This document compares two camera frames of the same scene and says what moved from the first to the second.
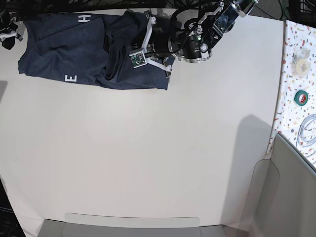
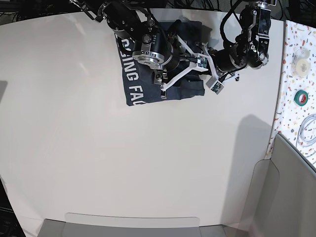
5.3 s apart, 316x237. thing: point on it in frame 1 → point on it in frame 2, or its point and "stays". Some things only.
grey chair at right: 281,202 stays
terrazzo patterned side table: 295,115 stays
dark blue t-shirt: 89,48 → 137,77
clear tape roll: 300,66 stays
